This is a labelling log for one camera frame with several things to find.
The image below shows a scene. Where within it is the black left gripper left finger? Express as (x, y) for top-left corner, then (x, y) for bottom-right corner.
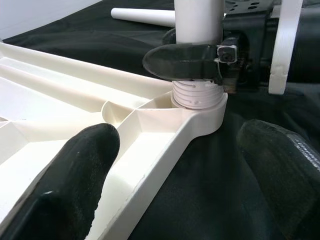
(0, 122), (121, 240)

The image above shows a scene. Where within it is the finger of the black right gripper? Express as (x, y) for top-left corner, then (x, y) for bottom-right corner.
(142, 43), (223, 82)
(162, 27), (177, 46)

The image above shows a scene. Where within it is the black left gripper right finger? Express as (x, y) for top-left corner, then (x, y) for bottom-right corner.
(237, 119), (320, 240)

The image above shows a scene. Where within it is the white plastic table leg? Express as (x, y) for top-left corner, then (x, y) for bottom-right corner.
(171, 0), (226, 111)
(110, 7), (176, 27)

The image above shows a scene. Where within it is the white plastic table top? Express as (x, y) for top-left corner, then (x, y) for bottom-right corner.
(0, 41), (229, 240)

